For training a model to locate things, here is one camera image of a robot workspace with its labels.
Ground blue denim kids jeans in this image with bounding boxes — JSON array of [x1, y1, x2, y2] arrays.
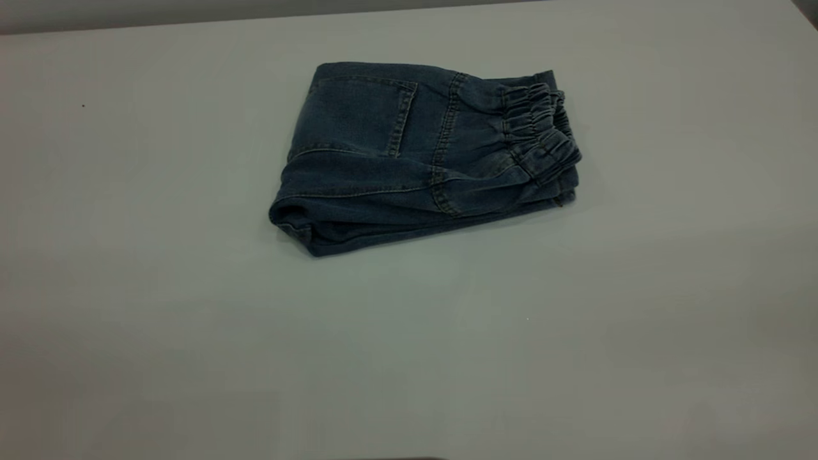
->
[[268, 61, 582, 257]]

